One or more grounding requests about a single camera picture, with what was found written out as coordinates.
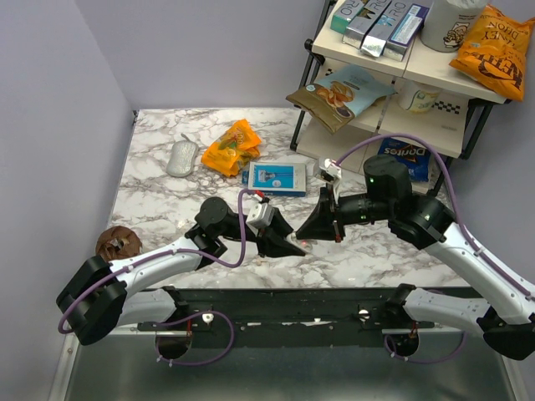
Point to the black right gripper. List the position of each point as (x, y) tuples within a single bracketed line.
[(320, 225)]

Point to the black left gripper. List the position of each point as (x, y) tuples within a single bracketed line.
[(267, 239)]

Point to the white earbud charging case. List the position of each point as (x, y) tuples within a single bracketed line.
[(304, 245)]

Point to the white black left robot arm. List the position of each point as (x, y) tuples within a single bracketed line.
[(103, 295)]

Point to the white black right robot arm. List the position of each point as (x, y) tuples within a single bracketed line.
[(502, 314)]

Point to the blue Harry's razor box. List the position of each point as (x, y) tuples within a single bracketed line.
[(285, 179)]

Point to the orange candy bag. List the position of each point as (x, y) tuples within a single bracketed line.
[(233, 150)]

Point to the blue Doritos bag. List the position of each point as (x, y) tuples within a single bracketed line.
[(415, 158)]

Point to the blue gold chips bag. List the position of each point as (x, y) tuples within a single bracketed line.
[(338, 98)]

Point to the black beige shelf rack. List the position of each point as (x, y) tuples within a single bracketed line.
[(452, 126)]

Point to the grey glitter pouch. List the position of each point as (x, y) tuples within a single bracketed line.
[(182, 160)]

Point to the white yellow cup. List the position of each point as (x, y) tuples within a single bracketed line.
[(417, 98)]

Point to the brown paper cupcake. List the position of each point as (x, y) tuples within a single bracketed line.
[(117, 243)]

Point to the silver RO box middle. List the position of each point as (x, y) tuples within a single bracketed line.
[(376, 39)]

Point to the silver ro box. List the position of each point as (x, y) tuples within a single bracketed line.
[(362, 23), (376, 39)]

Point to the purple blue box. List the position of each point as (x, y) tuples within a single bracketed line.
[(401, 38)]

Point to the green RO box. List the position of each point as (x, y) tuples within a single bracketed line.
[(344, 15)]

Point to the silver RO box left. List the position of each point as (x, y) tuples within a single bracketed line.
[(362, 23)]

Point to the white popcorn tub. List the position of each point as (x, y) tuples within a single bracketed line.
[(448, 22)]

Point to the orange honey dijon chips bag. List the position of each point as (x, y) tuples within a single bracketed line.
[(494, 53)]

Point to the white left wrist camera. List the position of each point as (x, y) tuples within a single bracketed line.
[(260, 216)]

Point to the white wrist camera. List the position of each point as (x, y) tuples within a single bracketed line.
[(260, 216), (326, 170)]

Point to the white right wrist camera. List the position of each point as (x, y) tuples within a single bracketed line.
[(326, 170)]

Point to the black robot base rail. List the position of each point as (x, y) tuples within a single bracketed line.
[(283, 318)]

